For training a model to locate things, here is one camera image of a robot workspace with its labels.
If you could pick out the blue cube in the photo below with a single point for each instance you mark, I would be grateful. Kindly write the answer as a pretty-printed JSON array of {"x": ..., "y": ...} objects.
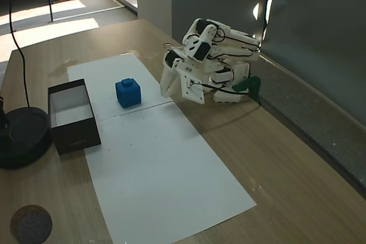
[{"x": 128, "y": 93}]

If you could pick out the brown cardboard box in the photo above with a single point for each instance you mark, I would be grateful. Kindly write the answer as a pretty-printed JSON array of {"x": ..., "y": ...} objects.
[{"x": 75, "y": 138}]

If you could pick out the small white paper sheet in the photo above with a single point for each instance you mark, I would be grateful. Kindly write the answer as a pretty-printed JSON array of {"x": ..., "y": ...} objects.
[{"x": 114, "y": 67}]

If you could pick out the green table clamp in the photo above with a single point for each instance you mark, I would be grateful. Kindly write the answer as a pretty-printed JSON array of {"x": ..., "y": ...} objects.
[{"x": 248, "y": 83}]

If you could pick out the large white paper sheet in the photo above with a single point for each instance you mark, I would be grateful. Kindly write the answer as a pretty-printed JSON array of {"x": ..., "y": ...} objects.
[{"x": 160, "y": 169}]

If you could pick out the grey partition panel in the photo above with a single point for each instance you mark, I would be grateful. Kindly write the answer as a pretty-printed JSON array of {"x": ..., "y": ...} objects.
[{"x": 320, "y": 41}]

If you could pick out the black round stand base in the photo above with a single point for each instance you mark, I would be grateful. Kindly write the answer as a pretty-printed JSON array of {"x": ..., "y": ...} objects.
[{"x": 23, "y": 147}]

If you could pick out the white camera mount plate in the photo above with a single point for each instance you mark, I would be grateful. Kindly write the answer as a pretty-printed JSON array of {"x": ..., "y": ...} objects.
[{"x": 193, "y": 91}]

